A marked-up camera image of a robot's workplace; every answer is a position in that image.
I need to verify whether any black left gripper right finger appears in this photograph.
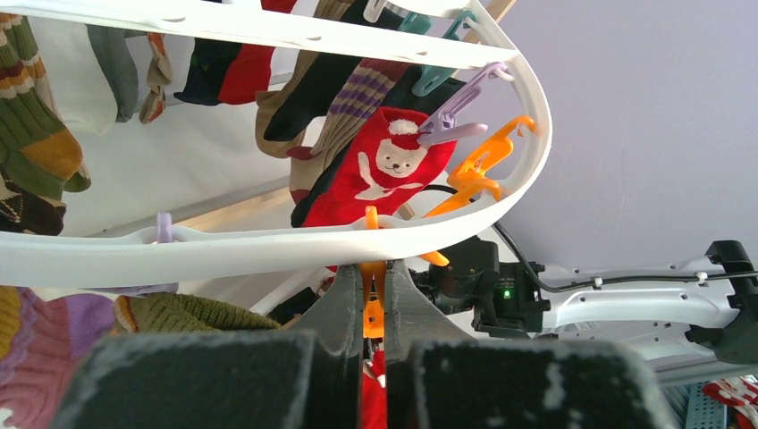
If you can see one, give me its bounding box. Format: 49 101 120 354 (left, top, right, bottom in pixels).
384 260 473 428

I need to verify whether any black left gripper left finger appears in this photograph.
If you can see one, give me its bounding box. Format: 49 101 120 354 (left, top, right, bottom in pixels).
291 265 363 428

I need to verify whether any orange clothespin clip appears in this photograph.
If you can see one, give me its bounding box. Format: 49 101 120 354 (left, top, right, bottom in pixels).
358 205 389 340
417 114 538 267

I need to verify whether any white round clip hanger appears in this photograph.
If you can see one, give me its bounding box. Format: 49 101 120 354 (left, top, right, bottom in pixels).
0 0 554 290

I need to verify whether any olive and orange sock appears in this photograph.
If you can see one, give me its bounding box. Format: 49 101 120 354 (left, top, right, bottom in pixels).
114 292 281 333

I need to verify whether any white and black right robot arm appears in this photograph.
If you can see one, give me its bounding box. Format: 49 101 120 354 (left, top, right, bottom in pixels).
411 237 757 385

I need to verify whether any purple clothespin clip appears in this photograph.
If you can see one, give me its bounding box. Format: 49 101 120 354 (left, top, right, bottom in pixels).
82 212 180 298
417 62 514 147

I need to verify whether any teal clothespin clip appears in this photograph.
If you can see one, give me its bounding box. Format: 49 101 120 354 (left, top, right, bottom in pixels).
398 8 476 97

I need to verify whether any red santa sock in basket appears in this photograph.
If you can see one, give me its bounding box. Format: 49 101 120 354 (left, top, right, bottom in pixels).
361 350 388 429

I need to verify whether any red santa hanging sock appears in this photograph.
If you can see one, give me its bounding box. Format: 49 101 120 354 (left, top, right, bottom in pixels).
291 107 457 228

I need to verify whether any argyle brown hanging sock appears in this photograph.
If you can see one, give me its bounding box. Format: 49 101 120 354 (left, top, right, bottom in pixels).
1 168 66 236

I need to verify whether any red white striped sock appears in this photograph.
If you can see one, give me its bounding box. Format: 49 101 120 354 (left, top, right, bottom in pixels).
702 375 757 428

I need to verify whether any brown striped hanging sock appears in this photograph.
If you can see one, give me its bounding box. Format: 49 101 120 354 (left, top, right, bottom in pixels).
1 13 90 200

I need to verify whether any grey hanging sock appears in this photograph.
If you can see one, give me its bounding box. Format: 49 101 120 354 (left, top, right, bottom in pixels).
87 24 142 122

